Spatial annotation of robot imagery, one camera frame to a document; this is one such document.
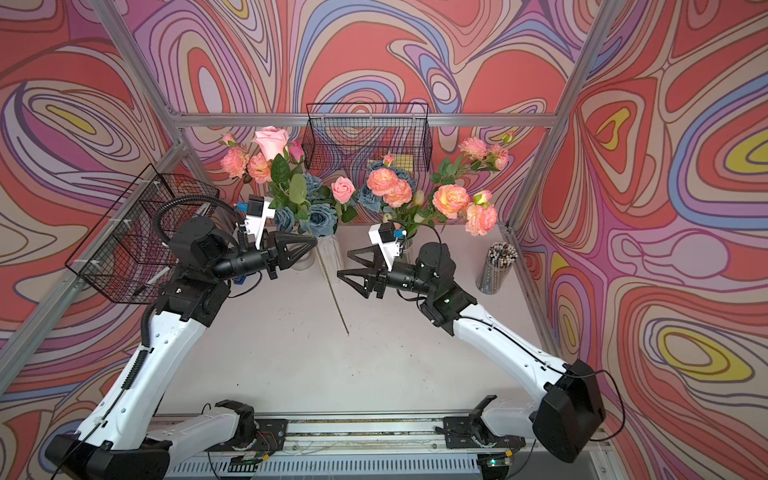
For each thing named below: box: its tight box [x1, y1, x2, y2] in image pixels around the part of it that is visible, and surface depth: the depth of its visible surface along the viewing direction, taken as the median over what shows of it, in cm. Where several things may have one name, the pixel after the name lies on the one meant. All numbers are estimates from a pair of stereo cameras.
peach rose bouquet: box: [367, 132, 515, 237], surface depth 73 cm
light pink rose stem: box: [254, 126, 350, 335], surface depth 47 cm
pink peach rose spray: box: [219, 133, 272, 184], surface depth 69 cm
